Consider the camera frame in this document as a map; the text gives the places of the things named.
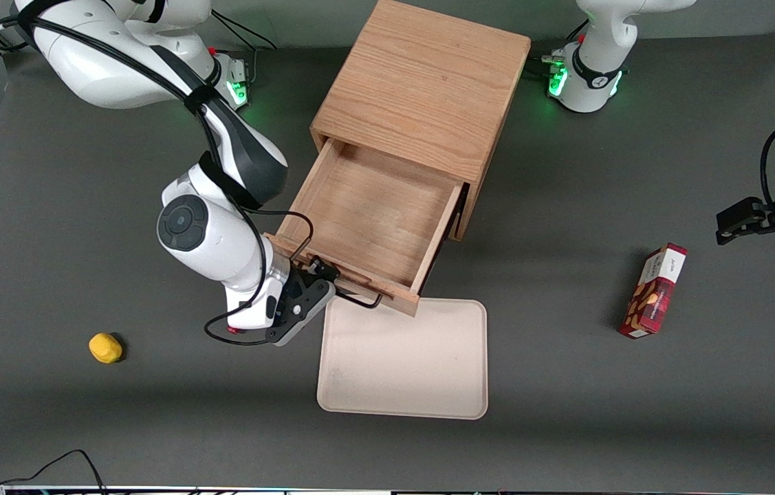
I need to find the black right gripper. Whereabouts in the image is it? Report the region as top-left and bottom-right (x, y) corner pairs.
(267, 256), (341, 347)

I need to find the yellow lemon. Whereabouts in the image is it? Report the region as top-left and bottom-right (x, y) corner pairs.
(89, 333), (124, 364)

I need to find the white rectangular tray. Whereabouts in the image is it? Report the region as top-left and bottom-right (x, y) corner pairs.
(316, 297), (489, 420)

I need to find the wooden drawer with black handle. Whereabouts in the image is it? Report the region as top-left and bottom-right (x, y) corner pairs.
(265, 136), (467, 317)

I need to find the wooden drawer cabinet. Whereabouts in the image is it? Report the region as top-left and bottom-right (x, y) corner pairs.
(309, 0), (532, 241)

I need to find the black cable at table edge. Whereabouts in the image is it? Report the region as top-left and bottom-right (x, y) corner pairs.
(0, 433), (107, 495)

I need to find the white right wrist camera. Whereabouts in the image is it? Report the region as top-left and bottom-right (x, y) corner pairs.
(226, 280), (285, 332)

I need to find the black cable along right arm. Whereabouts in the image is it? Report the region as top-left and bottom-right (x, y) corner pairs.
(0, 14), (316, 346)

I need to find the red plaid shortbread box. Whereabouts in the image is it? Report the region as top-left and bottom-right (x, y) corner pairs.
(618, 243), (688, 339)

